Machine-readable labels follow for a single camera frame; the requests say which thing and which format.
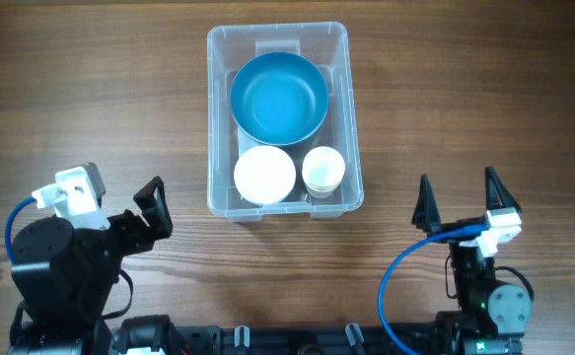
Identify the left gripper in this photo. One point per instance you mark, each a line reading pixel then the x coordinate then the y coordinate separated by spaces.
pixel 144 235

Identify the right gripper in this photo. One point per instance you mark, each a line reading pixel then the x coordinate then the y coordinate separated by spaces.
pixel 427 210

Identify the pink small bowl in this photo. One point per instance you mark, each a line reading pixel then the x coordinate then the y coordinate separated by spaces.
pixel 264 175

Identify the yellow cup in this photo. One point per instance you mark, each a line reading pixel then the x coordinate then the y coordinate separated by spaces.
pixel 323 171

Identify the dark blue bowl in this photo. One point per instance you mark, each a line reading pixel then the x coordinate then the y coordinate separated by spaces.
pixel 279 98

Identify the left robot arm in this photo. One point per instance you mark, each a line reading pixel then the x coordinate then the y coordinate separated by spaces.
pixel 65 272

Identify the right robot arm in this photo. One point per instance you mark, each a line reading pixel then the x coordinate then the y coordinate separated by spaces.
pixel 494 302

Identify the clear plastic storage container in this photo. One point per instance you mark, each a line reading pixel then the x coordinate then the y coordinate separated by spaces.
pixel 326 44

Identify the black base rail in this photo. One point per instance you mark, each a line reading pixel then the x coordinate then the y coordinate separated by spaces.
pixel 146 336

